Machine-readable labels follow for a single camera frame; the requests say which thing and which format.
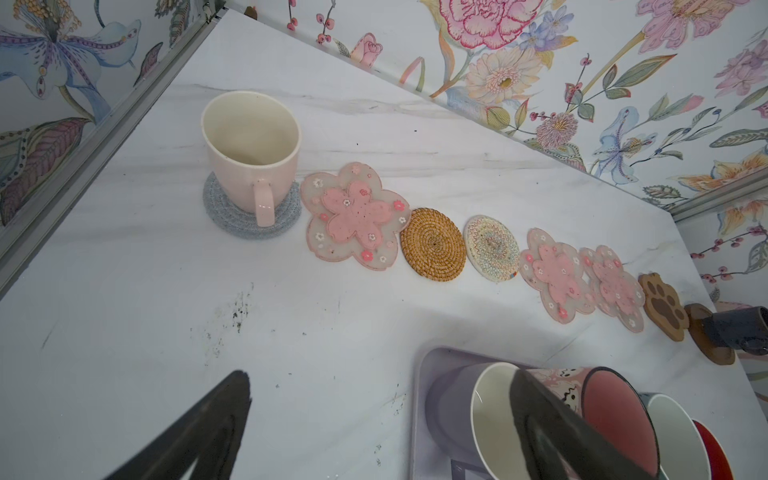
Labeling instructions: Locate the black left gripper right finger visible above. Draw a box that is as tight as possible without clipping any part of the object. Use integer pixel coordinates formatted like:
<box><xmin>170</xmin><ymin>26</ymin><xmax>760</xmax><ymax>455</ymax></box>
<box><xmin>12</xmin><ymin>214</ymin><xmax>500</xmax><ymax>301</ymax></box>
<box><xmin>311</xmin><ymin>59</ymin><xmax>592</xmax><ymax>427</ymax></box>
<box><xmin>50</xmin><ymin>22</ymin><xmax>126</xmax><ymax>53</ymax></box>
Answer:
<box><xmin>509</xmin><ymin>370</ymin><xmax>651</xmax><ymax>479</ymax></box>

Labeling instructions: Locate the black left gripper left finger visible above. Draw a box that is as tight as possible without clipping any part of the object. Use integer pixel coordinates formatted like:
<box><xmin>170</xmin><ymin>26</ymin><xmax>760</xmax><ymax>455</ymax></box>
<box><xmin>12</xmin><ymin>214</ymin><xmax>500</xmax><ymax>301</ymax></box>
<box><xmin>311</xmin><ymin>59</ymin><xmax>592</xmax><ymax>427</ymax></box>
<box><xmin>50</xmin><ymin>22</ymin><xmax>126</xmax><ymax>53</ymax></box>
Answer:
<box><xmin>108</xmin><ymin>370</ymin><xmax>251</xmax><ymax>479</ymax></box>

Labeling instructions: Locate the cream mug purple handle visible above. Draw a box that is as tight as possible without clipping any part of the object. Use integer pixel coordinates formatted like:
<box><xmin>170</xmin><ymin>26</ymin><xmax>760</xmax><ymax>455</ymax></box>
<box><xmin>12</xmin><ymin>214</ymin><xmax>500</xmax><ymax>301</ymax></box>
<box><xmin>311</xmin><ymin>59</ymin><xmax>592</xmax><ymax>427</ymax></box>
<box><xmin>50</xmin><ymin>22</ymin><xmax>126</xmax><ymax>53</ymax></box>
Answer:
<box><xmin>438</xmin><ymin>362</ymin><xmax>530</xmax><ymax>479</ymax></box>

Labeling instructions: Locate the red inside white mug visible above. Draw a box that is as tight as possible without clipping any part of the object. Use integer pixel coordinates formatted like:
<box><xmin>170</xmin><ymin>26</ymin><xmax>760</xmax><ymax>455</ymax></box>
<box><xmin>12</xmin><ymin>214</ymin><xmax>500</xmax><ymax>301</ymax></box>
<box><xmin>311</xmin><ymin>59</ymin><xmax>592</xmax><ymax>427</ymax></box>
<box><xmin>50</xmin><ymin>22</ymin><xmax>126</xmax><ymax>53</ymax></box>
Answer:
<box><xmin>693</xmin><ymin>420</ymin><xmax>734</xmax><ymax>480</ymax></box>

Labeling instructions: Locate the brown wooden round coaster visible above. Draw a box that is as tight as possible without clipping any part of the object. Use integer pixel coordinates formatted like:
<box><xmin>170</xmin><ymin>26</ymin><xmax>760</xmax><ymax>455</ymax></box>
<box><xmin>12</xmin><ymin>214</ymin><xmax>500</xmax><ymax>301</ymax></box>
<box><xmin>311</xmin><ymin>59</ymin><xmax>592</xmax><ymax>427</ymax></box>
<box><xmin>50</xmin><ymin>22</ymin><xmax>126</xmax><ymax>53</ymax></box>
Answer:
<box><xmin>684</xmin><ymin>303</ymin><xmax>736</xmax><ymax>366</ymax></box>

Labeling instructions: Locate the colourful patterned round coaster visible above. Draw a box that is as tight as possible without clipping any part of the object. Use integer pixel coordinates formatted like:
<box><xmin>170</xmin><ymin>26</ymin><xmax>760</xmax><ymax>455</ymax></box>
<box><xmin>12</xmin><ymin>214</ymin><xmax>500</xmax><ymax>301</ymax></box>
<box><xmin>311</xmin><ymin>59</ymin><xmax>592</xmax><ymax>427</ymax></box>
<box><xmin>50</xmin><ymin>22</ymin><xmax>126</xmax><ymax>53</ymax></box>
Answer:
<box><xmin>463</xmin><ymin>215</ymin><xmax>520</xmax><ymax>283</ymax></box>

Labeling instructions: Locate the grey round coaster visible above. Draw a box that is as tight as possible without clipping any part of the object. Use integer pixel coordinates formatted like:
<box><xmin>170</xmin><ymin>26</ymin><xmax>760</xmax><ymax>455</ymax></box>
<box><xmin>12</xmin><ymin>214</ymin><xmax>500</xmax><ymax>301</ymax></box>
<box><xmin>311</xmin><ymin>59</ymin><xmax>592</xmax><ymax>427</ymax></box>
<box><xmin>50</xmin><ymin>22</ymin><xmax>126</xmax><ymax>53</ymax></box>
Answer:
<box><xmin>202</xmin><ymin>173</ymin><xmax>302</xmax><ymax>240</ymax></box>

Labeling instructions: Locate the dark navy small mug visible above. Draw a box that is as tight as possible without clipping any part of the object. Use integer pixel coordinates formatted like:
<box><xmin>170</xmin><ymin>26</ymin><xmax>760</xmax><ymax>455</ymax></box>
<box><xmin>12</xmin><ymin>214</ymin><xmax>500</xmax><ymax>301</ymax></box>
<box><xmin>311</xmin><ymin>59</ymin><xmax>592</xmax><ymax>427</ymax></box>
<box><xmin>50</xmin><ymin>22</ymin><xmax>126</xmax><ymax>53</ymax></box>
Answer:
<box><xmin>702</xmin><ymin>306</ymin><xmax>767</xmax><ymax>356</ymax></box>

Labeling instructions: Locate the woven tan round coaster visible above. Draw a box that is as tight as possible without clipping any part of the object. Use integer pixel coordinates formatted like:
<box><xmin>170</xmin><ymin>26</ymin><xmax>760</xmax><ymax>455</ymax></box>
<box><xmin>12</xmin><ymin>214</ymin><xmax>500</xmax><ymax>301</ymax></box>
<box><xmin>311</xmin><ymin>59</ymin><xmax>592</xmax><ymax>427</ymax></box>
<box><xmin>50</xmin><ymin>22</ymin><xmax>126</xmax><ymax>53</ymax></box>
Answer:
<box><xmin>400</xmin><ymin>208</ymin><xmax>467</xmax><ymax>282</ymax></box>

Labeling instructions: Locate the cream mug pink handle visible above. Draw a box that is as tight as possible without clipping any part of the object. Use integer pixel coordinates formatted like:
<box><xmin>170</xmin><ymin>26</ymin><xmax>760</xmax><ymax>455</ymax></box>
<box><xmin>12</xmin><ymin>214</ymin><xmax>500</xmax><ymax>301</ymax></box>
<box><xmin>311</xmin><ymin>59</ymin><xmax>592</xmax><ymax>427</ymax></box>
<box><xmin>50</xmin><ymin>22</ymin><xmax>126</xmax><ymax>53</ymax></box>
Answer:
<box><xmin>201</xmin><ymin>91</ymin><xmax>302</xmax><ymax>228</ymax></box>

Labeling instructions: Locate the cork paw coaster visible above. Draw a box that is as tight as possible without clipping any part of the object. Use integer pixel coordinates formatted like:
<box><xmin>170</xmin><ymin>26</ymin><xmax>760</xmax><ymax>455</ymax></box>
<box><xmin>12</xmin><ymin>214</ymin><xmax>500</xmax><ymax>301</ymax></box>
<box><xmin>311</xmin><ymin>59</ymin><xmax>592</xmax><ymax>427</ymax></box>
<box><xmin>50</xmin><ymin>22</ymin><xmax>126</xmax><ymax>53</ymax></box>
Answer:
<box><xmin>638</xmin><ymin>272</ymin><xmax>690</xmax><ymax>342</ymax></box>

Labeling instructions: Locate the lilac tray mat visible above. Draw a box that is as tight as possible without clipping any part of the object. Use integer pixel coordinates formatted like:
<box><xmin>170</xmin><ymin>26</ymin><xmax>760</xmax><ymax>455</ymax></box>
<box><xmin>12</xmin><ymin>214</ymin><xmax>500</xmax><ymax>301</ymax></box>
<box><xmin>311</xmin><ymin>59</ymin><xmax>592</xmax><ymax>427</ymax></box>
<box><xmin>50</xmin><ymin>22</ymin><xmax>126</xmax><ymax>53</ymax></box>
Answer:
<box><xmin>410</xmin><ymin>346</ymin><xmax>501</xmax><ymax>479</ymax></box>

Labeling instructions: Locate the white mug blue handle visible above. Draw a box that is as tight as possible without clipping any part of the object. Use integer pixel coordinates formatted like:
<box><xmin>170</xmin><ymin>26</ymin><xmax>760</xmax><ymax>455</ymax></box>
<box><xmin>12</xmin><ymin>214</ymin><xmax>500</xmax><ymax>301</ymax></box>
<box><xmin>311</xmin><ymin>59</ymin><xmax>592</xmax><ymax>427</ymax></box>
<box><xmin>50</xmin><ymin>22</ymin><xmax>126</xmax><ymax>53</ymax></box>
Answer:
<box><xmin>640</xmin><ymin>393</ymin><xmax>711</xmax><ymax>480</ymax></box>

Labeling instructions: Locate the aluminium corner post right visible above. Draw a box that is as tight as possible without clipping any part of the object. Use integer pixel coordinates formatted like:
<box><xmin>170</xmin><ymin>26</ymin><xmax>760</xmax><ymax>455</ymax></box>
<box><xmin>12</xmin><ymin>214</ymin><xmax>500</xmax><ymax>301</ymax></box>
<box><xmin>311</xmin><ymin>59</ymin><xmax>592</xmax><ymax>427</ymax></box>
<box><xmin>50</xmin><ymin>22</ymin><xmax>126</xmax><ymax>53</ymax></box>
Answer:
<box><xmin>669</xmin><ymin>169</ymin><xmax>767</xmax><ymax>223</ymax></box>

